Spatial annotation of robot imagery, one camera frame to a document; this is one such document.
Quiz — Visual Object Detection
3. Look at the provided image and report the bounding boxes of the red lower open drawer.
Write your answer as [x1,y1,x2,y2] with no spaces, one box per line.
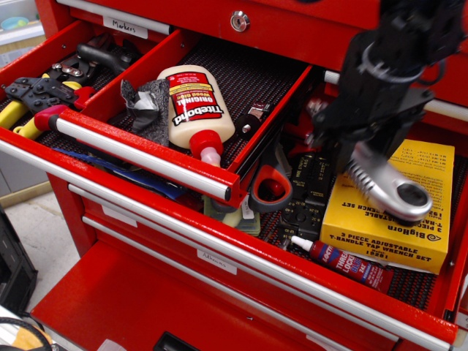
[0,105,468,351]

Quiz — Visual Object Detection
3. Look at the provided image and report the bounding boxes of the grey crumpled cloth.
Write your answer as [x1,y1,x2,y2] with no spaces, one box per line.
[121,79,169,146]

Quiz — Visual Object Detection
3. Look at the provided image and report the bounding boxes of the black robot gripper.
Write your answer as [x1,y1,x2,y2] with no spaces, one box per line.
[312,31,434,173]

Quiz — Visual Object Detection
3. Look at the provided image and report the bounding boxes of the yellow handled crimping tool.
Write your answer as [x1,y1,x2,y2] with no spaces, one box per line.
[1,75,96,140]

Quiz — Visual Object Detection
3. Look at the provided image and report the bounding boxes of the red black handled scissors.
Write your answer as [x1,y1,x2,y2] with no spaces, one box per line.
[210,132,294,215]

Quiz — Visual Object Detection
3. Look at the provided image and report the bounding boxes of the silver drawer lock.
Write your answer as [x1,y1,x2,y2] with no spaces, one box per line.
[230,10,251,32]

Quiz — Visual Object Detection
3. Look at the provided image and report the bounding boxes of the red handled tool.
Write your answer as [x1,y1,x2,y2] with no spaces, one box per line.
[283,97,329,158]

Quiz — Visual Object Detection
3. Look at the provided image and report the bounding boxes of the silver box cutter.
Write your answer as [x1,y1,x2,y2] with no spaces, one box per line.
[346,142,433,226]

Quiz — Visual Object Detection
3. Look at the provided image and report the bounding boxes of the red tool chest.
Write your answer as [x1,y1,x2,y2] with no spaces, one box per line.
[1,1,467,350]

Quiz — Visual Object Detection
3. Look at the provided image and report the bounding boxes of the yellow tap wrench set box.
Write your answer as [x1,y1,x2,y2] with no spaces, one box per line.
[320,139,455,274]

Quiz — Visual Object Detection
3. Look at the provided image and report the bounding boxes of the red upper open drawer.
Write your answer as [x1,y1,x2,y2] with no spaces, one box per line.
[1,29,312,207]

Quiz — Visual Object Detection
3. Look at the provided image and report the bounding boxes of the black wire stripper tool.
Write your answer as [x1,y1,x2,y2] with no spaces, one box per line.
[276,152,335,248]

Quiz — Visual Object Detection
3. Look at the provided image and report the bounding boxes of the white Adhesives label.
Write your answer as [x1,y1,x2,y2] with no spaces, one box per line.
[197,249,238,275]

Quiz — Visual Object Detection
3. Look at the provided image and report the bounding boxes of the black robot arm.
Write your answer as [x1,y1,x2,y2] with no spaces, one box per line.
[312,1,466,173]

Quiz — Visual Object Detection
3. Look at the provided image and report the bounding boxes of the red open drawer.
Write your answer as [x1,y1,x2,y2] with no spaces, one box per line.
[1,29,312,207]
[0,105,468,351]

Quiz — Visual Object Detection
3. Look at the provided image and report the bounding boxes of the black case at left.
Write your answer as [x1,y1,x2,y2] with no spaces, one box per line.
[1,208,38,315]

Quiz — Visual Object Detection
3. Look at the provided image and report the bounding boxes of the white Markers label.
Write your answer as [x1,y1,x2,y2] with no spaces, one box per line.
[102,16,148,39]

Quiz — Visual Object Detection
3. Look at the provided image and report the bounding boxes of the small black knob part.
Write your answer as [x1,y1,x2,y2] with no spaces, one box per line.
[235,102,272,140]

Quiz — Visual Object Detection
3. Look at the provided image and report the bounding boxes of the red Loctite threadlocker tube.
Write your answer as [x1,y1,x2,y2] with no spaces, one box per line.
[291,235,393,293]

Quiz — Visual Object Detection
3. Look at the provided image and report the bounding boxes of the blue flat package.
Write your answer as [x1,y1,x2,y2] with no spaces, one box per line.
[53,148,188,202]

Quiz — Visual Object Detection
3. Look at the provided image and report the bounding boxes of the clear plastic parts box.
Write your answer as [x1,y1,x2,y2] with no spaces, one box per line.
[203,196,261,236]

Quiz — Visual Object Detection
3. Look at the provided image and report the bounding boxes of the Titebond wood glue bottle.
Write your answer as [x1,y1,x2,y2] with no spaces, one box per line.
[158,65,235,167]

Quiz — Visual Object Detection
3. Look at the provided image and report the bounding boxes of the black handled pliers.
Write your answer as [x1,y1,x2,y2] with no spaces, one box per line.
[46,34,142,86]

